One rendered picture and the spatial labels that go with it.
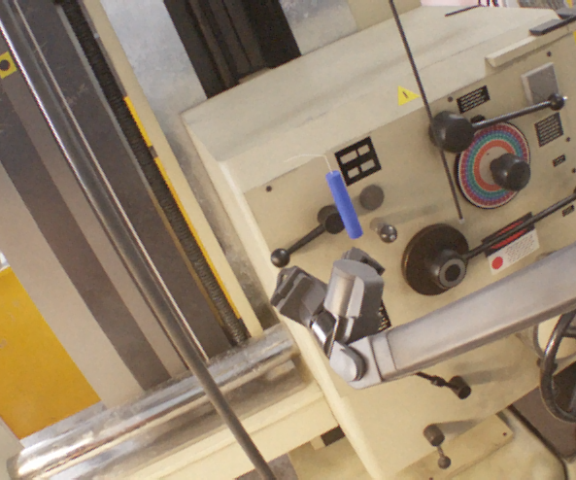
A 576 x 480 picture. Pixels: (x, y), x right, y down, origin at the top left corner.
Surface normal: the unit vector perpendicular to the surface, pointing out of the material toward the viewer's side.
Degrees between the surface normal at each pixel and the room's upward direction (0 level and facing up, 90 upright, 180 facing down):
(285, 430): 90
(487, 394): 90
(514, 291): 55
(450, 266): 90
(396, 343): 49
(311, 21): 90
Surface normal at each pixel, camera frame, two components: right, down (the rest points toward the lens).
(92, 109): 0.29, 0.34
